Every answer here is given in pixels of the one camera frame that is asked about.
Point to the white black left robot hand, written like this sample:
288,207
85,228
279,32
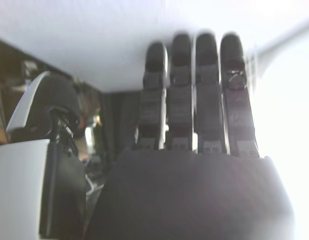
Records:
189,195

